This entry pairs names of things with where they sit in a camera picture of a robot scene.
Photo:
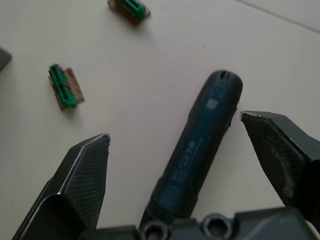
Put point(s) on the dark grey box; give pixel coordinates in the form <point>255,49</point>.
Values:
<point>4,59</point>

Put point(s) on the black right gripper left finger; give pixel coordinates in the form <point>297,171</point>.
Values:
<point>82,180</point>

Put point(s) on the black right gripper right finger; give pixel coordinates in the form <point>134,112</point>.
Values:
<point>282,155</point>

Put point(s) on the green brown terminal block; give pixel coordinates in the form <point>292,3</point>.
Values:
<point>65,86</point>
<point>131,10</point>

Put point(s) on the blue black electric screwdriver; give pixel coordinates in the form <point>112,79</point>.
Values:
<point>197,147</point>

